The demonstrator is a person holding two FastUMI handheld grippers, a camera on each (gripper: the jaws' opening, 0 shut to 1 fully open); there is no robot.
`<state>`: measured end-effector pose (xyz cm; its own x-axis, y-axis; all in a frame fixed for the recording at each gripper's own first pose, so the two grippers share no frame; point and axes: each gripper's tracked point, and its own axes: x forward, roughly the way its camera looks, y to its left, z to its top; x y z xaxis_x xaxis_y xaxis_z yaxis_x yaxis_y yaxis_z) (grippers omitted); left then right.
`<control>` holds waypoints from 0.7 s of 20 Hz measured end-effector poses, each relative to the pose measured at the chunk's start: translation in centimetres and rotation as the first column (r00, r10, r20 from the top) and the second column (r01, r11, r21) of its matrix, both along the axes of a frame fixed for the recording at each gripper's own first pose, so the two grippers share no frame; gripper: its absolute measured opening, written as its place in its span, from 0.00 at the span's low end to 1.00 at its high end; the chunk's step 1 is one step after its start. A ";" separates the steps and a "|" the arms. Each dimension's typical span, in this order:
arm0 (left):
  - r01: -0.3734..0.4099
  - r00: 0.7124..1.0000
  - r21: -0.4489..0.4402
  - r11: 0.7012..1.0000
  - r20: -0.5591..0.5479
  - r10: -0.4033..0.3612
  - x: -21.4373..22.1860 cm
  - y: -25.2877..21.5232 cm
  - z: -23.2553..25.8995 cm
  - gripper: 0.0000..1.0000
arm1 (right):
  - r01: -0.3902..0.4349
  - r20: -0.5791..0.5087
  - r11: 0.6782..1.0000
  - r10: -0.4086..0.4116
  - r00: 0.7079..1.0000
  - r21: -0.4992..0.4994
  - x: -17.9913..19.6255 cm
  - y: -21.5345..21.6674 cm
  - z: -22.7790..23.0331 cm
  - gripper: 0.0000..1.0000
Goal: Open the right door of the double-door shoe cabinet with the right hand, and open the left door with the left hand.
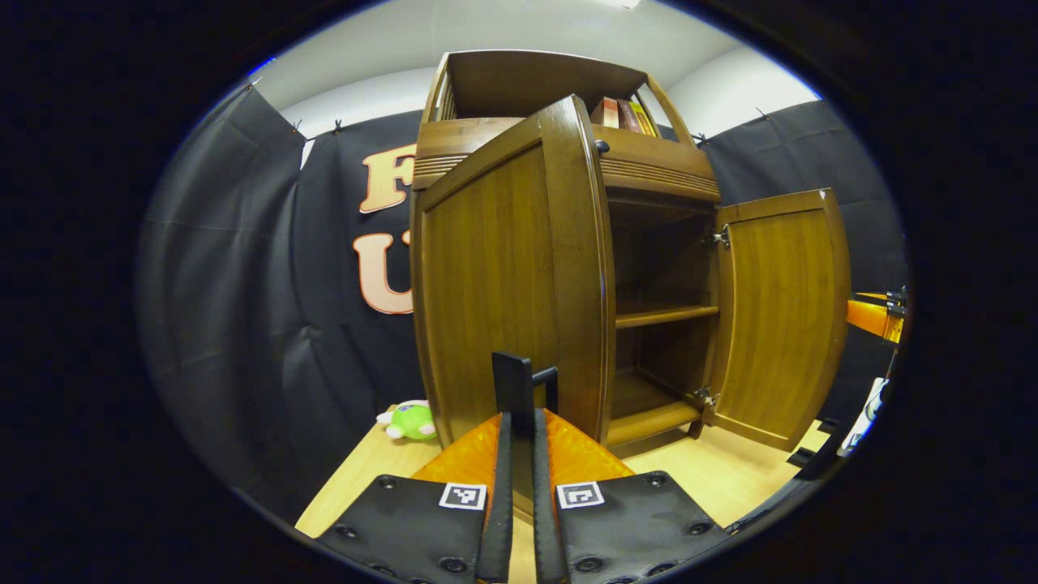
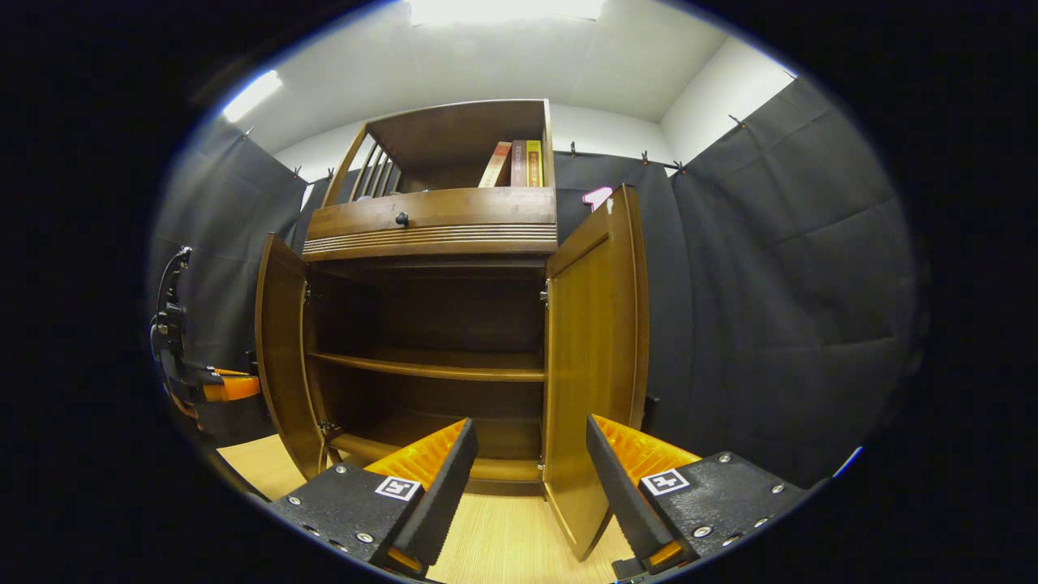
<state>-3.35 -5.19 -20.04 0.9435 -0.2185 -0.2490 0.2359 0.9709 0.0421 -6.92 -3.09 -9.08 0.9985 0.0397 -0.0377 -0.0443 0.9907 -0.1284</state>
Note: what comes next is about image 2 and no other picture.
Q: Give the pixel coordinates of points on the wooden shoe cabinet door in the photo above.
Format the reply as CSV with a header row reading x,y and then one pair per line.
x,y
584,357
280,349

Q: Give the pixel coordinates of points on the dark brown book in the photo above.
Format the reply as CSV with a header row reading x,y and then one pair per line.
x,y
519,162

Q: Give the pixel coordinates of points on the tan book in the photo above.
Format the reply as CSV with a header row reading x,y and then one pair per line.
x,y
496,166

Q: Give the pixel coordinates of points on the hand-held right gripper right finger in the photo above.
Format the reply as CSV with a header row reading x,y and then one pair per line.
x,y
620,495

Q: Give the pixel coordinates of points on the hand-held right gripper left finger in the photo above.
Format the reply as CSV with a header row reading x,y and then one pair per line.
x,y
442,495

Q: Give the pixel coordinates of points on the black backdrop cloth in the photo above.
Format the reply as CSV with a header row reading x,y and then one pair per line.
x,y
778,308

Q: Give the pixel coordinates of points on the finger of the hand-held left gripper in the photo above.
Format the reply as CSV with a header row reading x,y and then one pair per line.
x,y
231,373
235,389

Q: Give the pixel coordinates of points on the wooden cabinet drawer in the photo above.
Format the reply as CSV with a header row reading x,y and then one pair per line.
x,y
470,215

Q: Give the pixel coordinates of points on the small ceiling light panel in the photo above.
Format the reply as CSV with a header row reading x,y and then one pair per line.
x,y
253,95

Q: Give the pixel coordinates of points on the large ceiling light panel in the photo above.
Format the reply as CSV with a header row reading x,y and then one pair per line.
x,y
503,10

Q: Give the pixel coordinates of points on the yellow spine book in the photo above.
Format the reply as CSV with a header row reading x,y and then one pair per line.
x,y
534,162

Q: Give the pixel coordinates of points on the wooden double-door shoe cabinet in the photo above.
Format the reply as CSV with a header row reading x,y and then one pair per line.
x,y
438,138

